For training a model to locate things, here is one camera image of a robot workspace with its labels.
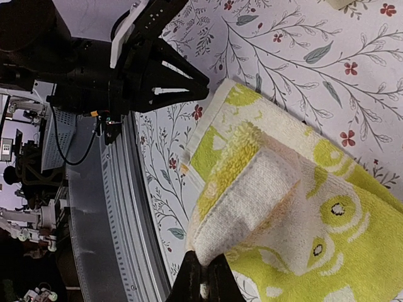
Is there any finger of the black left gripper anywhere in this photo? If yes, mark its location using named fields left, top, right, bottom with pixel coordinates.
left=132, top=87, right=209, bottom=112
left=147, top=38, right=210, bottom=90

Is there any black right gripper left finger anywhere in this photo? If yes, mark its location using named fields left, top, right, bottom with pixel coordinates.
left=166, top=250, right=202, bottom=302

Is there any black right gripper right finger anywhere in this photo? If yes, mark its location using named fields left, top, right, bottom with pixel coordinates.
left=207, top=254, right=245, bottom=302

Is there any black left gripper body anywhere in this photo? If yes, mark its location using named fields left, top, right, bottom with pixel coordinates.
left=47, top=1, right=189, bottom=115

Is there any green crocodile pattern towel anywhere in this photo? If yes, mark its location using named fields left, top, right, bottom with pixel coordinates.
left=182, top=79, right=402, bottom=301

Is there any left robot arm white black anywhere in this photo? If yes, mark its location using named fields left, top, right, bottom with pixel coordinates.
left=1, top=1, right=209, bottom=120

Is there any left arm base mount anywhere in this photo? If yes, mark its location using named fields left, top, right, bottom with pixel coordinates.
left=82, top=110, right=123, bottom=145

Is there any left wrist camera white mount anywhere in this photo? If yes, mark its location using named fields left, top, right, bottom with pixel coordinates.
left=110, top=1, right=149, bottom=69

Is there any aluminium front rail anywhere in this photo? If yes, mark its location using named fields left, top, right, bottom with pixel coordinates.
left=67, top=115, right=171, bottom=301

